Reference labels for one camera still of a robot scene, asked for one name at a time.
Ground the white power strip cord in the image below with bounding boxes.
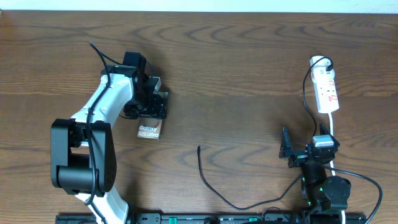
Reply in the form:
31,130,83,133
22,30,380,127
328,112,346,224

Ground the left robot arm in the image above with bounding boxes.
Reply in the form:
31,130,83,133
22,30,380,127
50,65,167,223

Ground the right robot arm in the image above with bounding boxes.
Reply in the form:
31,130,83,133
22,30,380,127
279,124,351,223

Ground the black charger cable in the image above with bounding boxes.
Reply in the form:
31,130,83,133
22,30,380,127
197,56,335,211

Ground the white power strip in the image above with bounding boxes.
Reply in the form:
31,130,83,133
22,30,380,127
310,55,340,114

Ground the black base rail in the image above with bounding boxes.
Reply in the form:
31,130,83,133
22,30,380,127
55,211,367,224

